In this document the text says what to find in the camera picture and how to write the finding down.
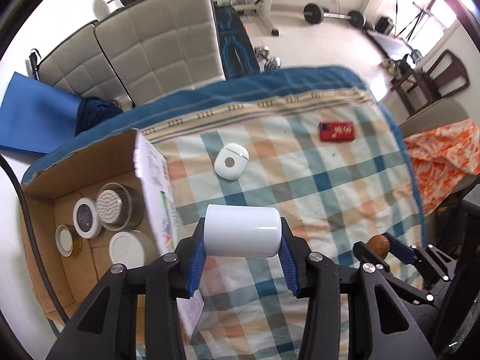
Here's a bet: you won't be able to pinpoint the cardboard box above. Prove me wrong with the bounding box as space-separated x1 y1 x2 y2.
22 130 186 322

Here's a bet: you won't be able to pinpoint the plaid checkered cloth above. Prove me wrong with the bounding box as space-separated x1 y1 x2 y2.
20 65 427 360

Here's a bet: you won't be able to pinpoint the orange patterned cloth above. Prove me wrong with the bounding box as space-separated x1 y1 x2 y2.
403 119 479 215

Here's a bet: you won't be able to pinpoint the dark wooden chair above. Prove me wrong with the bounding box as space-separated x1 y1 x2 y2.
391 49 470 117

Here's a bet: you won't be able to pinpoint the white cylinder container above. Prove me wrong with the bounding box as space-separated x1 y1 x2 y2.
203 204 281 258

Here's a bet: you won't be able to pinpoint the dark blue knitted cloth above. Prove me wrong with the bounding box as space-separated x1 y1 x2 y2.
75 97 123 136

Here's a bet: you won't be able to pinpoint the black cable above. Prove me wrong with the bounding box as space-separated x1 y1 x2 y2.
0 153 70 325

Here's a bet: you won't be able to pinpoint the chrome dumbbell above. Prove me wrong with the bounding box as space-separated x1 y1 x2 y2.
254 46 281 72

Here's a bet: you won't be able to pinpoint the white jar black label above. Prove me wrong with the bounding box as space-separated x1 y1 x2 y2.
72 197 102 240

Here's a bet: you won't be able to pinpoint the gold tin white lid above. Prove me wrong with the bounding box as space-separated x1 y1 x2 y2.
55 223 82 258

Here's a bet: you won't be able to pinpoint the grey padded chair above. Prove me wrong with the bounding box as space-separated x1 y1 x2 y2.
94 0 224 106
38 20 134 111

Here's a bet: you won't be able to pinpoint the right grey padded chair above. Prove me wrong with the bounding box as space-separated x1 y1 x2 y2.
94 0 224 106

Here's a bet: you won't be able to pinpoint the floor barbell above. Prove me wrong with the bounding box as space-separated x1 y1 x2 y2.
303 3 366 29

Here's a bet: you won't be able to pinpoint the left grey padded chair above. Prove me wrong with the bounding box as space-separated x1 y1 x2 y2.
38 20 134 111

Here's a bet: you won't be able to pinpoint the red card box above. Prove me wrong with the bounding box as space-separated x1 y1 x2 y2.
319 122 356 141

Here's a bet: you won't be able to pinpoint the brown walnut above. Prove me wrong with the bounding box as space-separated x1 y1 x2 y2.
367 235 391 259

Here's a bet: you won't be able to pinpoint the large white lid jar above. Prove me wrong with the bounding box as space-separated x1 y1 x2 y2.
108 230 158 269

